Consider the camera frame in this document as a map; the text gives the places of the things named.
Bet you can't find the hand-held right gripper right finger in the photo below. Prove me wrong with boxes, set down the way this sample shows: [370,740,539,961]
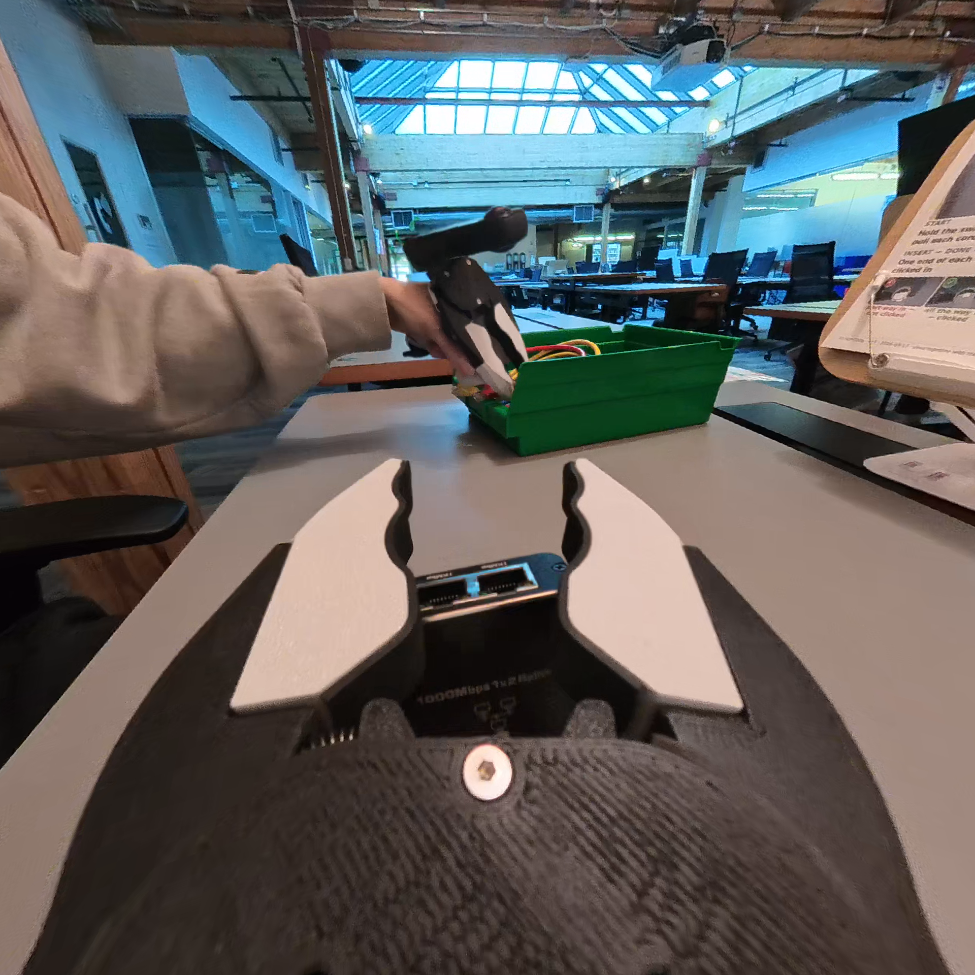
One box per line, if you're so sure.
[557,459,746,717]

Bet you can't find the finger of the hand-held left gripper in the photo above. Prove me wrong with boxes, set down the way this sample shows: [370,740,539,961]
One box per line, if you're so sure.
[491,311,531,382]
[464,308,519,402]

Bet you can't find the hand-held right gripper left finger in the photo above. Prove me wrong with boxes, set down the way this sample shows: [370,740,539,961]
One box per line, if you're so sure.
[229,459,425,717]

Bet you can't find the red ethernet cable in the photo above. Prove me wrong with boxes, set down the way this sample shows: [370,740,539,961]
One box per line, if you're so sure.
[459,345,598,412]

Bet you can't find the yellow ethernet cable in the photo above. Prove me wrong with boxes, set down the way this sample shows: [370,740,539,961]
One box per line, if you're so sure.
[523,340,604,367]

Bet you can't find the green plastic bin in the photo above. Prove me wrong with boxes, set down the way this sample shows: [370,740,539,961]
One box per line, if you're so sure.
[453,323,738,458]

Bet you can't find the black ethernet splitter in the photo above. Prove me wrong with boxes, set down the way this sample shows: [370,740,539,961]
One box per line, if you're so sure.
[415,552,572,735]

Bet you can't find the person's left forearm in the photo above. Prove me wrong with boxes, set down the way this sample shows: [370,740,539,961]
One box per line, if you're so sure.
[1,191,397,469]

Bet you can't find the person's left hand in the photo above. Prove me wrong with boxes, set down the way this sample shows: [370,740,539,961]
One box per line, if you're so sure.
[378,275,476,379]

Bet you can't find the black office chair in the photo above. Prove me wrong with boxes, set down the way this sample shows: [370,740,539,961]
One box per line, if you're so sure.
[1,494,191,763]

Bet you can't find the wooden door panel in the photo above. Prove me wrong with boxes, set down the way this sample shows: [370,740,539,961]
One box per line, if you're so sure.
[1,39,207,615]

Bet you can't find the white stand base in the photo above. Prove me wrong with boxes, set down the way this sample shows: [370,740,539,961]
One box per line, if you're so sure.
[863,401,975,513]

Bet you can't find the instruction sheet board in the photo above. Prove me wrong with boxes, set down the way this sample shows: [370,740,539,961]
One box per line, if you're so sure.
[819,141,975,405]

